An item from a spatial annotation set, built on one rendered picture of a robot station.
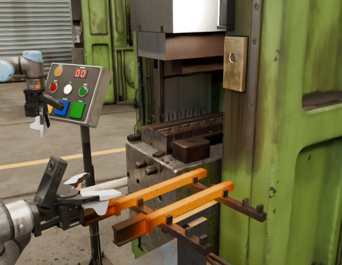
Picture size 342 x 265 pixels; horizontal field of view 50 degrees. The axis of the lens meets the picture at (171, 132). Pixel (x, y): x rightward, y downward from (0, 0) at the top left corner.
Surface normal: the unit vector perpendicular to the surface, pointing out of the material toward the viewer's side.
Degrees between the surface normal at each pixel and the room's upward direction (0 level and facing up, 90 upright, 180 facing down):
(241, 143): 90
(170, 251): 0
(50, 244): 0
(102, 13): 89
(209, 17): 90
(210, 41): 90
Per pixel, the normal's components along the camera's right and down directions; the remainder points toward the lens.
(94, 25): 0.27, 0.27
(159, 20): -0.83, 0.18
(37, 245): -0.01, -0.95
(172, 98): 0.55, 0.25
